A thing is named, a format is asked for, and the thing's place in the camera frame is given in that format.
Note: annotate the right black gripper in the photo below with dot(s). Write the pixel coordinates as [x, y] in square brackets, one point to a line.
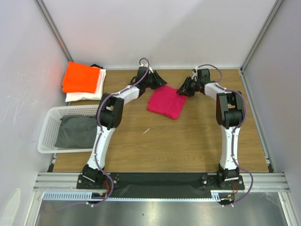
[188, 86]

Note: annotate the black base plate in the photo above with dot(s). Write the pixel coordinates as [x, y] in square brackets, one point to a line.
[169, 183]

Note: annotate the pink t shirt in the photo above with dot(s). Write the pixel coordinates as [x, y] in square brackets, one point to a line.
[165, 101]

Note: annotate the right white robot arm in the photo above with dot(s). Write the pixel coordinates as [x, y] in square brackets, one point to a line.
[230, 114]

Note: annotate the orange folded t shirt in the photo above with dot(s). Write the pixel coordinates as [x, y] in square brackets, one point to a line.
[80, 78]

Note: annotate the grey t shirt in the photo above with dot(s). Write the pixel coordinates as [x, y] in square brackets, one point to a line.
[77, 131]

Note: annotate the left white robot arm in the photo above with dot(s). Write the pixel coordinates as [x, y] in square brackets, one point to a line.
[108, 117]

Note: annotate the black folded t shirt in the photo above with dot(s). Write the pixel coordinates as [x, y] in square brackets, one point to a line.
[97, 66]

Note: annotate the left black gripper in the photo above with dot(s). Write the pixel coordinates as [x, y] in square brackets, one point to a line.
[158, 81]

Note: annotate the white cable duct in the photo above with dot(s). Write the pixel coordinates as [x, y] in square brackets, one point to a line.
[98, 196]

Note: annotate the white folded t shirt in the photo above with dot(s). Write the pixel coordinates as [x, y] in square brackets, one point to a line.
[97, 95]

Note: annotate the white plastic basket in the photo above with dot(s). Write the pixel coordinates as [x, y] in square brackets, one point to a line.
[51, 124]

